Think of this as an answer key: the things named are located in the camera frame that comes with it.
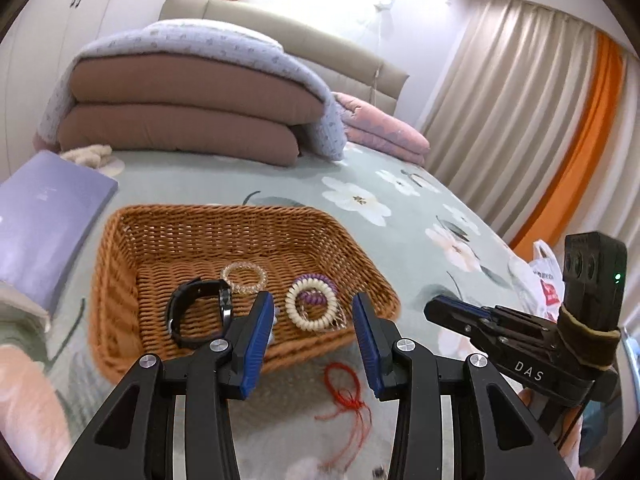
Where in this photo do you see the white wardrobe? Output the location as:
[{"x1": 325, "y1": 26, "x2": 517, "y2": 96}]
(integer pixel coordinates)
[{"x1": 0, "y1": 0, "x2": 131, "y2": 181}]

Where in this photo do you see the clear spiral hair tie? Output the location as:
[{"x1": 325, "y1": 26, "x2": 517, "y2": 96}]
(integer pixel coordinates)
[{"x1": 221, "y1": 262, "x2": 267, "y2": 295}]

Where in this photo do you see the black wrist watch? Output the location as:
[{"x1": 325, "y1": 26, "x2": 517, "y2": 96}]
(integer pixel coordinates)
[{"x1": 166, "y1": 277, "x2": 235, "y2": 350}]

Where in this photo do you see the beige padded headboard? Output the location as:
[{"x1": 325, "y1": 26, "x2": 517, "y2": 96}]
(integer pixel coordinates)
[{"x1": 158, "y1": 0, "x2": 411, "y2": 126}]

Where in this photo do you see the folded brown duvet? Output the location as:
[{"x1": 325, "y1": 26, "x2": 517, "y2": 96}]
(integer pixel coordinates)
[{"x1": 56, "y1": 55, "x2": 321, "y2": 168}]

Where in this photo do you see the folded brown quilt stack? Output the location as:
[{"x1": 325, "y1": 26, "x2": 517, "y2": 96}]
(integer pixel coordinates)
[{"x1": 37, "y1": 21, "x2": 347, "y2": 162}]

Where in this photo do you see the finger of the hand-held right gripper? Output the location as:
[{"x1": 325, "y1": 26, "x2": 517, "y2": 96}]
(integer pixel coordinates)
[
  {"x1": 429, "y1": 295, "x2": 498, "y2": 321},
  {"x1": 423, "y1": 301, "x2": 483, "y2": 343}
]

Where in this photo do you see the green floral bedspread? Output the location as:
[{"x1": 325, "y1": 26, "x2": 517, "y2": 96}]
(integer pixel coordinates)
[{"x1": 0, "y1": 140, "x2": 640, "y2": 480}]

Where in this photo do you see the red string bracelet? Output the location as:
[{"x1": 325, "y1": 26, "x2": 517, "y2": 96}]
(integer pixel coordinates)
[{"x1": 314, "y1": 362, "x2": 373, "y2": 471}]

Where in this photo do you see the cream spiral hair tie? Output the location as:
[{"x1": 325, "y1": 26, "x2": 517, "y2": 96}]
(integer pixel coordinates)
[{"x1": 285, "y1": 280, "x2": 340, "y2": 332}]

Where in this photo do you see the small cream plush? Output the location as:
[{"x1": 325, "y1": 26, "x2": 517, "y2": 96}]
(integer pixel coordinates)
[{"x1": 60, "y1": 144, "x2": 113, "y2": 167}]

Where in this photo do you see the brown wicker basket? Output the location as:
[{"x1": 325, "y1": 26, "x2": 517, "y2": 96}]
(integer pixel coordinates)
[{"x1": 89, "y1": 204, "x2": 402, "y2": 383}]

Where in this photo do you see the white plastic bag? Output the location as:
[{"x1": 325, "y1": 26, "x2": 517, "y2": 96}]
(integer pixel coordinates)
[{"x1": 510, "y1": 240, "x2": 568, "y2": 323}]

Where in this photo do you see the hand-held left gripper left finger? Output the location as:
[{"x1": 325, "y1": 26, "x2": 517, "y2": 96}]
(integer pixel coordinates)
[{"x1": 52, "y1": 291, "x2": 275, "y2": 480}]

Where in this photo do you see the folded pink quilt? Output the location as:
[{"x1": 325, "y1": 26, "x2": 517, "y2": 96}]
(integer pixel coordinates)
[{"x1": 332, "y1": 91, "x2": 431, "y2": 167}]

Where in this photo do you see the beige curtain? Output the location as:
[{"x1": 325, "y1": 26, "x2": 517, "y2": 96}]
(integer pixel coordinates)
[{"x1": 420, "y1": 0, "x2": 608, "y2": 246}]

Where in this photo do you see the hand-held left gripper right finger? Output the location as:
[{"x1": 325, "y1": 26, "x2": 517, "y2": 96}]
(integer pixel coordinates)
[{"x1": 351, "y1": 292, "x2": 576, "y2": 480}]

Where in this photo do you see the purple spiral hair tie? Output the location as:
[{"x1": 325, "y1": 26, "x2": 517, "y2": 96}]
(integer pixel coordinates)
[{"x1": 292, "y1": 273, "x2": 335, "y2": 306}]

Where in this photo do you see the blue cover book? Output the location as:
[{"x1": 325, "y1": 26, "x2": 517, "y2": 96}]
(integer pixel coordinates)
[{"x1": 0, "y1": 152, "x2": 119, "y2": 333}]

